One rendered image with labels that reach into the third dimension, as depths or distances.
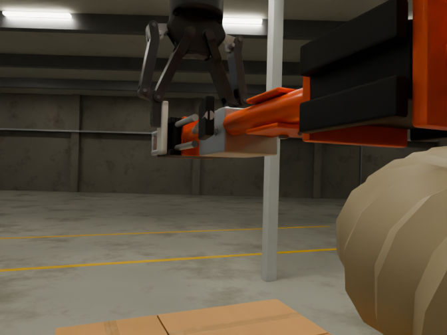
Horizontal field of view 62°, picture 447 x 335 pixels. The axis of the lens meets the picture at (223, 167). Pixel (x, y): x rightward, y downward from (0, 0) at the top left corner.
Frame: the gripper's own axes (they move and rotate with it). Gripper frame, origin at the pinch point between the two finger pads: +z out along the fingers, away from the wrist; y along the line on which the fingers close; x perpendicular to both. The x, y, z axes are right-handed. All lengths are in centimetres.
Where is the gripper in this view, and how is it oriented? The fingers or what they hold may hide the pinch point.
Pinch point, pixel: (193, 136)
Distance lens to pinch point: 51.8
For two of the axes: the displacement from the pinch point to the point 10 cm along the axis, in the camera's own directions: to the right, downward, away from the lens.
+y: 9.2, 0.2, 3.9
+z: -0.2, 10.0, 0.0
